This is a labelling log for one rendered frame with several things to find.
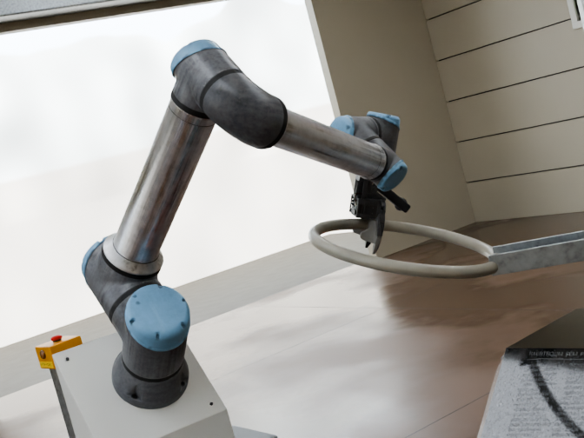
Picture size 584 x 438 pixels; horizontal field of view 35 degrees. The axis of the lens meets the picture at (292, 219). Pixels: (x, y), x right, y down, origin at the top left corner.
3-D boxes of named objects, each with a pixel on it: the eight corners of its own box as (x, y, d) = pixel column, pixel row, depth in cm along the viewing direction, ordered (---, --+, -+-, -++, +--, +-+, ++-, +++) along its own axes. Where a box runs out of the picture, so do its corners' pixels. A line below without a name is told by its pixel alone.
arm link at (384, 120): (358, 109, 245) (382, 110, 252) (352, 155, 247) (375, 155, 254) (385, 115, 238) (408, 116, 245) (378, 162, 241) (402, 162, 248)
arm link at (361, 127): (361, 135, 228) (393, 135, 237) (334, 107, 234) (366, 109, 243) (343, 164, 233) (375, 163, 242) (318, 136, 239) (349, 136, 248)
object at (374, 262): (509, 250, 247) (511, 240, 246) (493, 294, 201) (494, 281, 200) (335, 219, 260) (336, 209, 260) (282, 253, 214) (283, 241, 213)
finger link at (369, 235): (356, 253, 249) (358, 219, 250) (377, 254, 251) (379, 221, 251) (360, 253, 246) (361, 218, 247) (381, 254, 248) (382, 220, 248)
